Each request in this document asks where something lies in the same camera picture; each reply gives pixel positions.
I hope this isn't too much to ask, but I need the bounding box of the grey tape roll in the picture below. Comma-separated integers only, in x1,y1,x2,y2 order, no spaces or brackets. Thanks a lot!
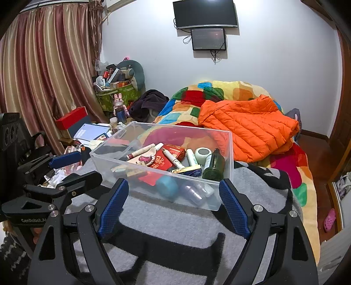
195,147,214,165

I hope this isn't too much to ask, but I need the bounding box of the black wall television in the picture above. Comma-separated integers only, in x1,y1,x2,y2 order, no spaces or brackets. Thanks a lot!
173,0,238,30

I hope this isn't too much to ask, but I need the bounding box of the grey black blanket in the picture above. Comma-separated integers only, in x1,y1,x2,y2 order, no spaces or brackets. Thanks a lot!
63,160,302,285

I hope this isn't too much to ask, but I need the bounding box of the pink rabbit toy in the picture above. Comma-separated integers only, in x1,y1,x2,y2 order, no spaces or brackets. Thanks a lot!
113,93,129,124

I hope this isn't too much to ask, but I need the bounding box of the pink white pouch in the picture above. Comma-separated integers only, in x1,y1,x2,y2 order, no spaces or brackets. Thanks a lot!
131,148,157,166

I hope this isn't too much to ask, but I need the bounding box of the gold brown packet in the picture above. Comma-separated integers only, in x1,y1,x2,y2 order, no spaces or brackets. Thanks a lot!
111,164,147,178

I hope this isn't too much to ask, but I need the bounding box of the colourful patchwork blanket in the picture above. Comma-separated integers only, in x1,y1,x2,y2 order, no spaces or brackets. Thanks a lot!
152,80,321,266

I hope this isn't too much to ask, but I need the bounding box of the dark green bottle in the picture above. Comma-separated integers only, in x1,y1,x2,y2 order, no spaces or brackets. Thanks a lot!
202,148,226,182

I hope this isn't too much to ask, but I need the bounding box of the person's left forearm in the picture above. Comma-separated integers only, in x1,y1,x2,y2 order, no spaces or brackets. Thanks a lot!
0,233,33,285

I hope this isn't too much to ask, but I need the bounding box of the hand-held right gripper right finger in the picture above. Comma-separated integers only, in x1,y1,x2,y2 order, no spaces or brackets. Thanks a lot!
219,178,320,285

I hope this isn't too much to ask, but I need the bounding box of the small black wall screen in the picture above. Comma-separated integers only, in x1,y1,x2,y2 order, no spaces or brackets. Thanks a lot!
191,28,227,51

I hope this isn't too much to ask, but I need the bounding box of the red tea packet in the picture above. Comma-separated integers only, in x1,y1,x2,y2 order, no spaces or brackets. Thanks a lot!
138,153,177,185

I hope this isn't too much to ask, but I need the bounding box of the small white bottle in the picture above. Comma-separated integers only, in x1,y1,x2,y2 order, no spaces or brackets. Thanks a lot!
197,183,215,198

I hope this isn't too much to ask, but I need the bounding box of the cream tube with red cap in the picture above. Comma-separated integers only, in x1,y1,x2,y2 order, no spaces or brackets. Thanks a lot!
126,143,156,162

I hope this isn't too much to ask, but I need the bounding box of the dark blue gold box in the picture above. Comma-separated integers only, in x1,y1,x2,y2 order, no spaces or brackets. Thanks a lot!
171,166,203,178

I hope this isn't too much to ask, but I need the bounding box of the pink clog shoe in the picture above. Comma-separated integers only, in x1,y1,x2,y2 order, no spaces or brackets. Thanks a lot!
324,208,336,233

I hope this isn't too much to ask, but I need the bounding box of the dark purple cloth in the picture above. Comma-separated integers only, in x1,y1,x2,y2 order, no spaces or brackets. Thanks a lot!
128,89,170,122

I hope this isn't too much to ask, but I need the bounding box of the lavender bottle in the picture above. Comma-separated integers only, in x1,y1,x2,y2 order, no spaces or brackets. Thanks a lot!
179,183,205,206

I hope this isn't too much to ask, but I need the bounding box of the orange down jacket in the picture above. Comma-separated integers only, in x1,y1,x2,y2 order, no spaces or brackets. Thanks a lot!
197,94,301,163

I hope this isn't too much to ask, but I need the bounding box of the clear plastic box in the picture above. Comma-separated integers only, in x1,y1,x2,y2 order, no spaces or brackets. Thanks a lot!
90,122,234,211

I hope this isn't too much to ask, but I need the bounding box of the black handle tool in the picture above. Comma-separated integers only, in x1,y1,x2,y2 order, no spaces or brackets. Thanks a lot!
81,146,92,165

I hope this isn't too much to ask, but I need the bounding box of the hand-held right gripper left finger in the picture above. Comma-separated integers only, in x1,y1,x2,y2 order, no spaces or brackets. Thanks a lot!
27,178,143,285

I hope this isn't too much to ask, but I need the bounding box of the small red box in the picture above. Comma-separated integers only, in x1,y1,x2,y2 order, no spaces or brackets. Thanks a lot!
164,144,187,162

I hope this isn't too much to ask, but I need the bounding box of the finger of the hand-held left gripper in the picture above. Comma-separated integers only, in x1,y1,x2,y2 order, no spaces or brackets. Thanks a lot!
18,151,83,176
23,170,103,209

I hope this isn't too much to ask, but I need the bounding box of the green patterned bag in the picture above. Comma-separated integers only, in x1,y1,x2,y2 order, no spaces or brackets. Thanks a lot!
95,82,139,113

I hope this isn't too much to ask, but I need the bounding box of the grey plush toy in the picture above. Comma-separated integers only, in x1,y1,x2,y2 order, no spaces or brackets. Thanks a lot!
116,59,146,91

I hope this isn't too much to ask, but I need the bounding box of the striped brown curtain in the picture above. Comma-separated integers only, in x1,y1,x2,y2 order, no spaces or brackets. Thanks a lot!
0,3,110,157

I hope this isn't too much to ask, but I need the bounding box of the blue notebook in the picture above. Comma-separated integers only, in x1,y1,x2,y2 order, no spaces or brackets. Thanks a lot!
73,123,110,141

